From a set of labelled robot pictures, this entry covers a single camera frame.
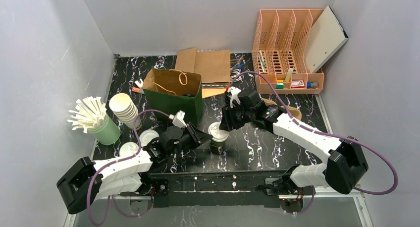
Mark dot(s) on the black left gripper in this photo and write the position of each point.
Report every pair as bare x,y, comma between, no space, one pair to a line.
194,136

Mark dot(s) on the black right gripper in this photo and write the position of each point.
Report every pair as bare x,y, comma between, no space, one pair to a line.
231,117

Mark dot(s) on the brown pulp cup carrier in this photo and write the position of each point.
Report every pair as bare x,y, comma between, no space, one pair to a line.
295,112

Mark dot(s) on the green kraft paper bag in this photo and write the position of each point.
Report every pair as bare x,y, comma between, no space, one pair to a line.
164,90

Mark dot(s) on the green paper coffee cup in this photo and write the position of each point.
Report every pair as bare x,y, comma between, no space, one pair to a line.
217,146

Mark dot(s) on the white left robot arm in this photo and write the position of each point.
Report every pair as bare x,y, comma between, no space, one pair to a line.
88,180

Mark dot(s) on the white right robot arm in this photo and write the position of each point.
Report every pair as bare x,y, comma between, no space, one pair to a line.
343,162

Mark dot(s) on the red and white small box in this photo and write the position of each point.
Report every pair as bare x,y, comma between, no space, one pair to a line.
296,84

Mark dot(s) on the stack of flat paper bags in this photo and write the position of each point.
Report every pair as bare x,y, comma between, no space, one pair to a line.
212,66

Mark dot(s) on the grey blue small bottle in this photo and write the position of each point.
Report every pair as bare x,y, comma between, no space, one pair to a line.
312,85

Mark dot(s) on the orange plastic file organizer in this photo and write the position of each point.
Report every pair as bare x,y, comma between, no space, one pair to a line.
278,50

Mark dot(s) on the teal and orange stapler tools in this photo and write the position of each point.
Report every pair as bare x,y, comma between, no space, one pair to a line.
138,87

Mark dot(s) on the stack of white paper cups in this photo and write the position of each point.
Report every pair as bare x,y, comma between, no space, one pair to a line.
123,107

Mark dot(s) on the green cup of white straws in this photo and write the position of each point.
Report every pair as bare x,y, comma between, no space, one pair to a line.
90,115

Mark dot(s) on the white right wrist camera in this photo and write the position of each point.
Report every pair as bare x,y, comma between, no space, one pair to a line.
234,99

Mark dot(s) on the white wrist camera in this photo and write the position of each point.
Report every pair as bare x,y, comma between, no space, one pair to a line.
234,99
178,119

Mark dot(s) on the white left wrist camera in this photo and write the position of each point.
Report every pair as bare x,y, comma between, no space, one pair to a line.
178,119

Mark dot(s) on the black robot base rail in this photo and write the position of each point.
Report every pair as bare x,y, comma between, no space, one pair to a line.
237,188

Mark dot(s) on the white board leaning on wall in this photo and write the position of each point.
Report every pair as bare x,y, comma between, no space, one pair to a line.
326,37

